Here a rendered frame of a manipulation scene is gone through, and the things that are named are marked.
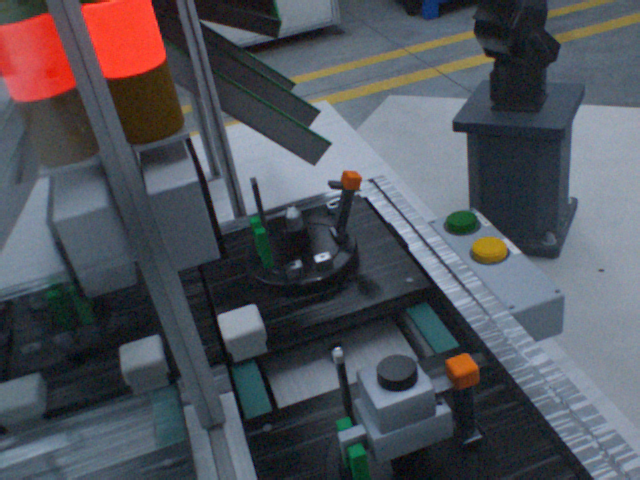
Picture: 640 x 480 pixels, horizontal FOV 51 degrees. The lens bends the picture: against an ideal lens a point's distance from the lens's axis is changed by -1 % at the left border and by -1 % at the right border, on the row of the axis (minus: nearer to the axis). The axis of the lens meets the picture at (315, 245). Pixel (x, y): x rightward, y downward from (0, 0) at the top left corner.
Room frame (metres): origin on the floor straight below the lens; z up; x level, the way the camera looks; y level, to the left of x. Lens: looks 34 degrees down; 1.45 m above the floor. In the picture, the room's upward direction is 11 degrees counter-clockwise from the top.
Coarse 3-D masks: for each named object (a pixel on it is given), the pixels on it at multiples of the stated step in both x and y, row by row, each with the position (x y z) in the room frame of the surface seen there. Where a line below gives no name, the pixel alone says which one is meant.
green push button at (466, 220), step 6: (450, 216) 0.72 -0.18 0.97; (456, 216) 0.72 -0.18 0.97; (462, 216) 0.72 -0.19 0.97; (468, 216) 0.71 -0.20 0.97; (474, 216) 0.71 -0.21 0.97; (450, 222) 0.71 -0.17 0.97; (456, 222) 0.71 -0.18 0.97; (462, 222) 0.70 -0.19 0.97; (468, 222) 0.70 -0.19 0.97; (474, 222) 0.70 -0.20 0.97; (450, 228) 0.70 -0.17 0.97; (456, 228) 0.70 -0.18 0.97; (462, 228) 0.69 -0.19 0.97; (468, 228) 0.69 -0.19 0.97; (474, 228) 0.70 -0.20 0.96
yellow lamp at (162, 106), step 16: (160, 64) 0.47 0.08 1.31; (112, 80) 0.46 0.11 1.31; (128, 80) 0.45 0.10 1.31; (144, 80) 0.46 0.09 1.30; (160, 80) 0.46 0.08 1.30; (112, 96) 0.46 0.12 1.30; (128, 96) 0.45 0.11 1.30; (144, 96) 0.45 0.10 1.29; (160, 96) 0.46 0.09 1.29; (176, 96) 0.48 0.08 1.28; (128, 112) 0.45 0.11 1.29; (144, 112) 0.45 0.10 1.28; (160, 112) 0.46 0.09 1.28; (176, 112) 0.47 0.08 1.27; (128, 128) 0.46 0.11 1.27; (144, 128) 0.45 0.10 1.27; (160, 128) 0.46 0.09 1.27; (176, 128) 0.46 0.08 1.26
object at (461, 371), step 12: (456, 360) 0.37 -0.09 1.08; (468, 360) 0.36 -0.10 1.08; (456, 372) 0.36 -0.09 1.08; (468, 372) 0.35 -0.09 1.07; (432, 384) 0.36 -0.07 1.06; (444, 384) 0.36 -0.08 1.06; (456, 384) 0.35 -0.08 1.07; (468, 384) 0.35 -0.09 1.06; (456, 396) 0.36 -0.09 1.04; (468, 396) 0.36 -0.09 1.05; (456, 408) 0.36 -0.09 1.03; (468, 408) 0.36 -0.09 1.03; (456, 420) 0.37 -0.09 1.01; (468, 420) 0.36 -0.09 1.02; (468, 432) 0.36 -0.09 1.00
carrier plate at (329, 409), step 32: (448, 352) 0.48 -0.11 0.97; (352, 384) 0.47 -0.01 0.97; (480, 384) 0.44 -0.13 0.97; (256, 416) 0.45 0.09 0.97; (288, 416) 0.44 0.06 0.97; (320, 416) 0.43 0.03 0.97; (480, 416) 0.40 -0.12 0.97; (512, 416) 0.39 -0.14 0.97; (256, 448) 0.41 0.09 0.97; (288, 448) 0.40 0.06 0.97; (320, 448) 0.40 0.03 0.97; (512, 448) 0.36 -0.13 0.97; (544, 448) 0.35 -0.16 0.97
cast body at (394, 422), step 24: (384, 360) 0.36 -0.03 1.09; (408, 360) 0.36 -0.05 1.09; (360, 384) 0.36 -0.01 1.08; (384, 384) 0.34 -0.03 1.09; (408, 384) 0.34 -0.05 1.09; (360, 408) 0.36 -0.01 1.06; (384, 408) 0.33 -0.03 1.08; (408, 408) 0.33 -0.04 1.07; (432, 408) 0.34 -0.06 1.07; (360, 432) 0.34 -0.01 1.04; (384, 432) 0.33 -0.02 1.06; (408, 432) 0.33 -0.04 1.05; (432, 432) 0.33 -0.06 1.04; (384, 456) 0.33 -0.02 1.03
